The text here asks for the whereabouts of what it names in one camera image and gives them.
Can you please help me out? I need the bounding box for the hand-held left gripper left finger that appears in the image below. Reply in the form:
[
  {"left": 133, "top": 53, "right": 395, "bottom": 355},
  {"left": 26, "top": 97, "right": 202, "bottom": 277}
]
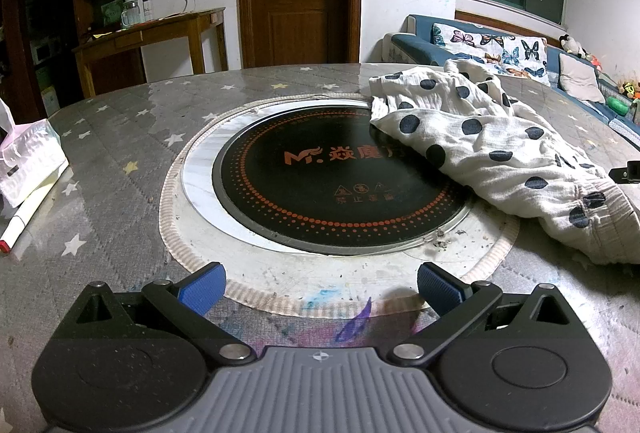
[{"left": 74, "top": 262, "right": 257, "bottom": 361}]

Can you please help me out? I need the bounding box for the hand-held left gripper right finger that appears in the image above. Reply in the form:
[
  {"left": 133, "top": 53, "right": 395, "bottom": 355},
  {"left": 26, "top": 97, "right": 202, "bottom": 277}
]
[{"left": 387, "top": 262, "right": 571, "bottom": 361}]

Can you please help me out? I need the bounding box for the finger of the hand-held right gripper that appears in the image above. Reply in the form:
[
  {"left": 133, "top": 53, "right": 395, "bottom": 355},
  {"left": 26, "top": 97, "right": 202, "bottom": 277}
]
[{"left": 610, "top": 162, "right": 640, "bottom": 185}]

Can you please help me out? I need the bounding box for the white polka dot garment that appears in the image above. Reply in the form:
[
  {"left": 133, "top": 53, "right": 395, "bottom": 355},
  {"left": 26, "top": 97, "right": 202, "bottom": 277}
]
[{"left": 369, "top": 59, "right": 640, "bottom": 264}]

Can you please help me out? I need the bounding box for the grey cushion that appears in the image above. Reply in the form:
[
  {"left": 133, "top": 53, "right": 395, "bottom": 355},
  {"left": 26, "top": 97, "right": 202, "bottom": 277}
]
[{"left": 557, "top": 53, "right": 606, "bottom": 104}]

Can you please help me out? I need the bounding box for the black white plush toy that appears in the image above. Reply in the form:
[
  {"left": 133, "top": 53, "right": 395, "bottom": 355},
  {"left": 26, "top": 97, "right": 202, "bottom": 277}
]
[{"left": 560, "top": 34, "right": 588, "bottom": 59}]

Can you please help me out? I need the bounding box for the round black induction cooktop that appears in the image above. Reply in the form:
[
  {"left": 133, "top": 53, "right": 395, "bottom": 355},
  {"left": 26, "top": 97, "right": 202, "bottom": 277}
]
[{"left": 212, "top": 99, "right": 476, "bottom": 256}]

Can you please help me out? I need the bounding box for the butterfly printed blanket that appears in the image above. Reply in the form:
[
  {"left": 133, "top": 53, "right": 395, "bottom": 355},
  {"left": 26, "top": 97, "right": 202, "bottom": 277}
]
[{"left": 431, "top": 23, "right": 548, "bottom": 86}]

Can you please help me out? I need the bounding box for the grey star-printed table cover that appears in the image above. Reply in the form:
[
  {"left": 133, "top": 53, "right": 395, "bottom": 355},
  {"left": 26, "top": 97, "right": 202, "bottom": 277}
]
[{"left": 0, "top": 60, "right": 640, "bottom": 433}]

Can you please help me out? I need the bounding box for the white marker pen red cap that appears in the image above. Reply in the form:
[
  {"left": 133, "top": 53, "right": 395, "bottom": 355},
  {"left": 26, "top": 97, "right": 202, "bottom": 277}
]
[{"left": 0, "top": 186, "right": 53, "bottom": 256}]

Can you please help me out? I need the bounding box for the pink tissue pack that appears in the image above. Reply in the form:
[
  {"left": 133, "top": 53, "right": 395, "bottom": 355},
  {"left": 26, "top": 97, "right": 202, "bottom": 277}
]
[{"left": 0, "top": 98, "right": 70, "bottom": 209}]

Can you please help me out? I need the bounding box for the blue sofa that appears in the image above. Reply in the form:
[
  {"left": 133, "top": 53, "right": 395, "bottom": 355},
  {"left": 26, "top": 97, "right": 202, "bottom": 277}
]
[{"left": 375, "top": 13, "right": 640, "bottom": 139}]

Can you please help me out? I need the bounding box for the wooden side table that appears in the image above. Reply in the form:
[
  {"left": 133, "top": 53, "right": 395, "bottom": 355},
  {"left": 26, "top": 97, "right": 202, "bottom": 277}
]
[{"left": 72, "top": 7, "right": 230, "bottom": 98}]

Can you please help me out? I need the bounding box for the glass jar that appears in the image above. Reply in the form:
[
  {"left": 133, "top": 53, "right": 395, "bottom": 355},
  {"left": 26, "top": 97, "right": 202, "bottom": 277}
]
[{"left": 121, "top": 0, "right": 142, "bottom": 30}]

